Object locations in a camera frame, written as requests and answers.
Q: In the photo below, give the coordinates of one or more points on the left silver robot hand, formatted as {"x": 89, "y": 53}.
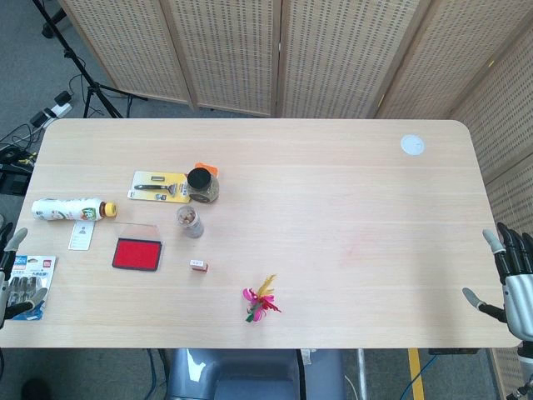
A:
{"x": 16, "y": 238}

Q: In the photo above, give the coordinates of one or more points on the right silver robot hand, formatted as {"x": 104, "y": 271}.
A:
{"x": 516, "y": 287}

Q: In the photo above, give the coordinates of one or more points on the white and red stamp block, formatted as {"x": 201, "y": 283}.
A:
{"x": 199, "y": 266}

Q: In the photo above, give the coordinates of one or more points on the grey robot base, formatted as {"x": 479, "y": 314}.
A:
{"x": 250, "y": 375}

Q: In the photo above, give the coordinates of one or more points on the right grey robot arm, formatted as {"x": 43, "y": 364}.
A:
{"x": 525, "y": 375}

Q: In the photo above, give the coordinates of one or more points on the white drink bottle yellow cap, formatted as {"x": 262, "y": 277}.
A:
{"x": 62, "y": 209}

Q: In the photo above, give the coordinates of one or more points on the black floor equipment box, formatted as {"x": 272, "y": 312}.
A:
{"x": 14, "y": 181}

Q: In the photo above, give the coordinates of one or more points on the white id card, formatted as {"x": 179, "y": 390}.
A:
{"x": 81, "y": 236}

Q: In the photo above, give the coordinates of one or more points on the black box under table edge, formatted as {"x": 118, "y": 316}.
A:
{"x": 454, "y": 351}

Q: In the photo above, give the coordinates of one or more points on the red ink pad clear lid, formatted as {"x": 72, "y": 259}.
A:
{"x": 136, "y": 255}

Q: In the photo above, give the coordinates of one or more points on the black power adapter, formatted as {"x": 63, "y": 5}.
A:
{"x": 63, "y": 98}
{"x": 38, "y": 118}

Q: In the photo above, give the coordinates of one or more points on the white power strip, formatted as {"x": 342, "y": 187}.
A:
{"x": 58, "y": 111}

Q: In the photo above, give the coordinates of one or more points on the razor on yellow blister card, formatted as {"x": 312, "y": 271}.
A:
{"x": 154, "y": 187}

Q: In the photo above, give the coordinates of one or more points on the black tripod stand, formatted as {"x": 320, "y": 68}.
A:
{"x": 89, "y": 83}

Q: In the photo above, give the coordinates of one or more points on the tall clear plastic snack jar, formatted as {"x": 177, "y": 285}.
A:
{"x": 190, "y": 223}

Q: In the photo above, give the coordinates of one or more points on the white round table grommet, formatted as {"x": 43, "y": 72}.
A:
{"x": 413, "y": 145}

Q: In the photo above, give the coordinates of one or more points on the silver table leg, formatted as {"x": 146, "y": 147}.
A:
{"x": 362, "y": 375}

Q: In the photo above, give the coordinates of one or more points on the glass jar with black lid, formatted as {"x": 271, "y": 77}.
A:
{"x": 200, "y": 183}

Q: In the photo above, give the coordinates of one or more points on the orange packet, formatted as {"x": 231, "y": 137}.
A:
{"x": 210, "y": 167}

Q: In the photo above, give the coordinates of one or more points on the colourful feather shuttlecock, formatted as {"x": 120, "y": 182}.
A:
{"x": 258, "y": 302}

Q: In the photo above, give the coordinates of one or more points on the wooden folding screen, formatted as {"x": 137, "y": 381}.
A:
{"x": 233, "y": 50}

